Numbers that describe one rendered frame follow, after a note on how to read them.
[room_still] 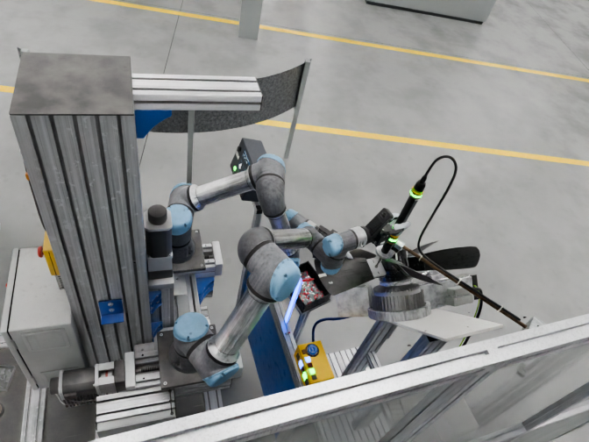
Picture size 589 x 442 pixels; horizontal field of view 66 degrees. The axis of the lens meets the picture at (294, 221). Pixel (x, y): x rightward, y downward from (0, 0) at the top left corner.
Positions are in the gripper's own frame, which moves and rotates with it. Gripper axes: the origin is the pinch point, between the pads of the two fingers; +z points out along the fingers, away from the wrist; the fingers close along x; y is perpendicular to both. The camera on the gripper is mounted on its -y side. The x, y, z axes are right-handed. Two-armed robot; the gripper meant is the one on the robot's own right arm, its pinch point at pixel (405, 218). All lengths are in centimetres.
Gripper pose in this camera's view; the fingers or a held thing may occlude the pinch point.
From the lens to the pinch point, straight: 179.6
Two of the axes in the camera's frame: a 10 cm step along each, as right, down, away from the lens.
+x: 4.7, 7.1, -5.2
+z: 8.7, -2.5, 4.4
